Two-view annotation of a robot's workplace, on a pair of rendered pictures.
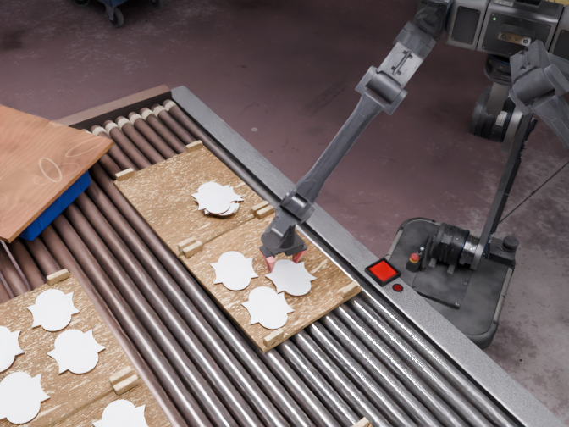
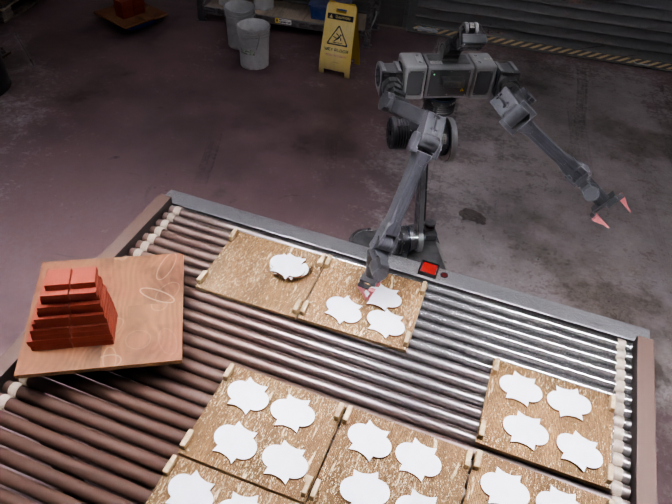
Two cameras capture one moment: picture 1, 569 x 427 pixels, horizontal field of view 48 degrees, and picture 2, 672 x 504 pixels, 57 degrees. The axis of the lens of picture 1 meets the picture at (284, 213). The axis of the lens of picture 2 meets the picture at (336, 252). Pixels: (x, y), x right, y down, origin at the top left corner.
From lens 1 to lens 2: 110 cm
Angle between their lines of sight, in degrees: 25
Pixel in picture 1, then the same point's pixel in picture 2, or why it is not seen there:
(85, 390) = (322, 433)
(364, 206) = not seen: hidden behind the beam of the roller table
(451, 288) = not seen: hidden behind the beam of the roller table
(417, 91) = (275, 134)
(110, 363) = (321, 408)
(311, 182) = (395, 223)
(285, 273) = (377, 296)
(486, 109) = not seen: hidden behind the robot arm
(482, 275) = (424, 254)
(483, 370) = (525, 301)
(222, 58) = (89, 156)
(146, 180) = (219, 274)
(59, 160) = (157, 285)
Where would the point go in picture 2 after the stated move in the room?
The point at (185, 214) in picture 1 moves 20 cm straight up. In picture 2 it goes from (273, 287) to (273, 248)
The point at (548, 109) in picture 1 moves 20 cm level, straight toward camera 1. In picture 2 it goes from (527, 127) to (547, 160)
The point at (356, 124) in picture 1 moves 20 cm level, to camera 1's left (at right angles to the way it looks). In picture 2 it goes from (417, 173) to (368, 189)
